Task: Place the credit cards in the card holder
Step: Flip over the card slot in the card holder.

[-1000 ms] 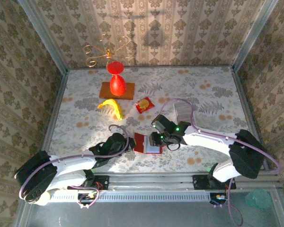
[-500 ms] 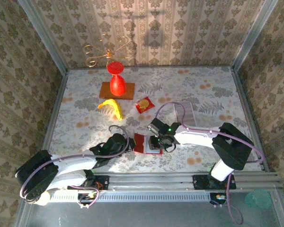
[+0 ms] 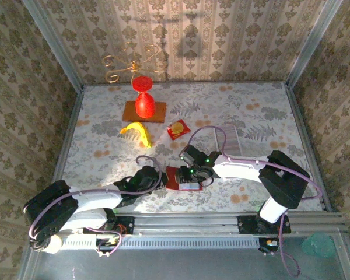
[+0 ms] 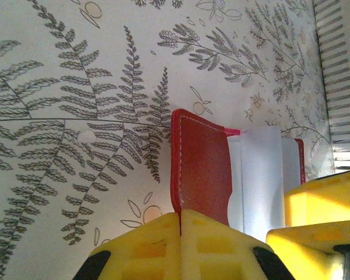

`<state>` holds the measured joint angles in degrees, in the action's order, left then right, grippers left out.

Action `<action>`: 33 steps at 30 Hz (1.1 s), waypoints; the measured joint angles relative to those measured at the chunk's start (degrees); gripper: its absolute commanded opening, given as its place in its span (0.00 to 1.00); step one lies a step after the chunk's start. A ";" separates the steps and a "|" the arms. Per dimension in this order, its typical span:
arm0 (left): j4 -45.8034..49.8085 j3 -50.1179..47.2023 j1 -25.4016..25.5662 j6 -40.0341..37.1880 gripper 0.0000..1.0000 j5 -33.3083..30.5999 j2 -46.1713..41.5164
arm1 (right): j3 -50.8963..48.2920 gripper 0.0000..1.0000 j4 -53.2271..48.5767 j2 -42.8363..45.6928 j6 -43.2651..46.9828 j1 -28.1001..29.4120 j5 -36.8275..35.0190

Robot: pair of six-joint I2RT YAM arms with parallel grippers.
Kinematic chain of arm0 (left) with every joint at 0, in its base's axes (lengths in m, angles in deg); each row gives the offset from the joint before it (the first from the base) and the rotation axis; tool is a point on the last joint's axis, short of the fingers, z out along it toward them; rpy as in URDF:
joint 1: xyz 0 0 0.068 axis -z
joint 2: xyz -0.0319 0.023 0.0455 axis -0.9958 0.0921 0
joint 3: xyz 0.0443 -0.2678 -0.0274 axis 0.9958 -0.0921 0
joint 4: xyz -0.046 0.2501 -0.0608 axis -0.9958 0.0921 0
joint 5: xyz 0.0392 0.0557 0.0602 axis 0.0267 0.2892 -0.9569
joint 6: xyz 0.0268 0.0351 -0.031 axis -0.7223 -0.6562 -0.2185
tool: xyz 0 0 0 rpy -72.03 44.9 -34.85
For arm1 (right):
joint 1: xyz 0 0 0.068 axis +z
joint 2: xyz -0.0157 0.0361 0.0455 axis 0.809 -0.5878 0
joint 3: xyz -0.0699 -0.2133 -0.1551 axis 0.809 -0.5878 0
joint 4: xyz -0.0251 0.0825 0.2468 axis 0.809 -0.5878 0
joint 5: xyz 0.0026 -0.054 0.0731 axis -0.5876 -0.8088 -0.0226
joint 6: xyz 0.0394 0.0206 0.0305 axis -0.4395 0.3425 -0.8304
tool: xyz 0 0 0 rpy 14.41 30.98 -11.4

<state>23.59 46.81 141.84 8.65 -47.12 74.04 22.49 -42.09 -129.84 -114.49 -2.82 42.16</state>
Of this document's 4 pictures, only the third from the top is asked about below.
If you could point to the red card holder book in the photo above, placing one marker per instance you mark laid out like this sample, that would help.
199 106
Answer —
171 178

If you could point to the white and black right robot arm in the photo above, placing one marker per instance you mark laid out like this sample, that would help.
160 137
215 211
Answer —
239 169

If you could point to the row of plastic cards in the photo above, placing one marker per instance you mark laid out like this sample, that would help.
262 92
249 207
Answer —
232 137

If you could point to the yellow banana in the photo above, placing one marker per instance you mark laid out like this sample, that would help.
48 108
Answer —
144 135

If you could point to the red snack packet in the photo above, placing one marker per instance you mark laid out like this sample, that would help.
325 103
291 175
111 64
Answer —
178 129

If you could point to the brown wooden board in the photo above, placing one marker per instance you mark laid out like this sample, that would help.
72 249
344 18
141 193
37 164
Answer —
159 112

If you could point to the floral table cover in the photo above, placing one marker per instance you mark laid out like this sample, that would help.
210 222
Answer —
207 99

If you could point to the red plastic goblet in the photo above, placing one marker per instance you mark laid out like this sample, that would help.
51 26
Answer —
145 106

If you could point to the teal translucent glass object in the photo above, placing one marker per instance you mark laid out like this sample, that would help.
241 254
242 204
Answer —
318 246

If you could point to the grey metal base plate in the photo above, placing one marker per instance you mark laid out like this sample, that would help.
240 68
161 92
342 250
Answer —
178 265

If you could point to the aluminium table edge rail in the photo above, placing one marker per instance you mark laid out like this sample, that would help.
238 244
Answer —
68 137
304 131

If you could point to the aluminium frame post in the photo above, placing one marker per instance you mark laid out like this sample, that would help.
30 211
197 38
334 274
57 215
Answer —
55 43
312 43

